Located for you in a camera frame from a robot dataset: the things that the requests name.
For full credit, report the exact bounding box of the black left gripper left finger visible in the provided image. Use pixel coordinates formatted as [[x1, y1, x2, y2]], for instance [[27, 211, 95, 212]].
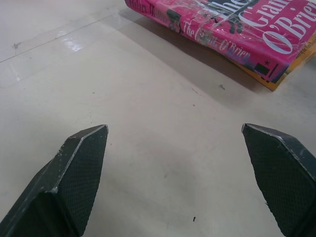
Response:
[[0, 124, 109, 237]]

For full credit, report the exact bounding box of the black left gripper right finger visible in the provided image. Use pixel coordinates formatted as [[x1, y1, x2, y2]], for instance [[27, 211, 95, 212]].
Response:
[[241, 123, 316, 237]]

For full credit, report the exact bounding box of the yellow paperback book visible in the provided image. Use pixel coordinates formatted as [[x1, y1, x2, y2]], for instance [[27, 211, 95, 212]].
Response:
[[231, 32, 316, 92]]

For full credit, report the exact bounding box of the pink paperback book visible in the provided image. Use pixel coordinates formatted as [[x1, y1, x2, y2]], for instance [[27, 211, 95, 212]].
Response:
[[124, 0, 316, 83]]

